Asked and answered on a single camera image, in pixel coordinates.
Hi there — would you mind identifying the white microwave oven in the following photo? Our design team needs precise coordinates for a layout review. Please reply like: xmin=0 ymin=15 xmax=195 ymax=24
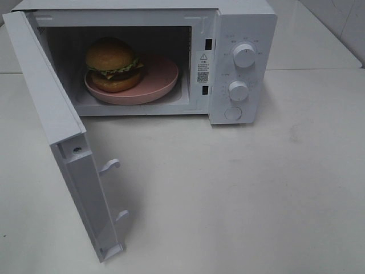
xmin=11 ymin=1 xmax=277 ymax=124

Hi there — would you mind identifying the round white door button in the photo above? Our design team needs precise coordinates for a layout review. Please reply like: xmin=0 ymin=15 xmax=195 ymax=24
xmin=224 ymin=107 xmax=242 ymax=120

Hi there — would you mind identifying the burger with lettuce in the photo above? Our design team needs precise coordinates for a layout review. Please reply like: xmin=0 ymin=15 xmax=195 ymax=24
xmin=86 ymin=37 xmax=144 ymax=92

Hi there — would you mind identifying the white microwave door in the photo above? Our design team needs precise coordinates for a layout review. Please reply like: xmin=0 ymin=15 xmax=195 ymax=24
xmin=3 ymin=11 xmax=129 ymax=262

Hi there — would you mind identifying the lower white dial knob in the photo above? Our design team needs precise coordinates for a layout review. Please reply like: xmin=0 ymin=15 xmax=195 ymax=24
xmin=228 ymin=80 xmax=249 ymax=102

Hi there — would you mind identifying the pink round plate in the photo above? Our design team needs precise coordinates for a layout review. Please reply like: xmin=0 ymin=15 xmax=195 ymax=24
xmin=84 ymin=54 xmax=179 ymax=106

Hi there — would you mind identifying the white warning label sticker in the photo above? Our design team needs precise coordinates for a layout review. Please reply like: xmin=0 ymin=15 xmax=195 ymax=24
xmin=195 ymin=51 xmax=212 ymax=84

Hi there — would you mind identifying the white dial knob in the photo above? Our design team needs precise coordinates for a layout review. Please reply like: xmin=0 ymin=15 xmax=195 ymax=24
xmin=233 ymin=42 xmax=257 ymax=69
xmin=228 ymin=80 xmax=249 ymax=102

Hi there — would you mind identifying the upper white dial knob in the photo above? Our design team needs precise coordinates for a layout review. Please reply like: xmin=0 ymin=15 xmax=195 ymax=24
xmin=233 ymin=42 xmax=257 ymax=69

